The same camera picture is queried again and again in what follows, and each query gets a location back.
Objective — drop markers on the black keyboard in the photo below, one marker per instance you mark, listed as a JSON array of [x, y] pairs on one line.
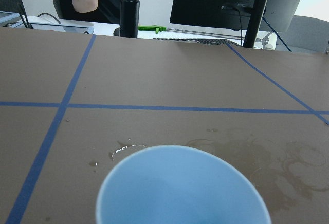
[[214, 41]]

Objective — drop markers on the green plastic tool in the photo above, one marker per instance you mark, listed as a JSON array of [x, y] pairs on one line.
[[155, 28]]

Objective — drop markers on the black computer monitor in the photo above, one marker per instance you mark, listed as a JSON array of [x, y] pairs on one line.
[[252, 16]]

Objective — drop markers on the black water bottle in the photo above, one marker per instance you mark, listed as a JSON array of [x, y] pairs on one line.
[[129, 18]]

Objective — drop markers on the light blue paper cup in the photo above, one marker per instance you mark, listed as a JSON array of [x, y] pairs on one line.
[[178, 184]]

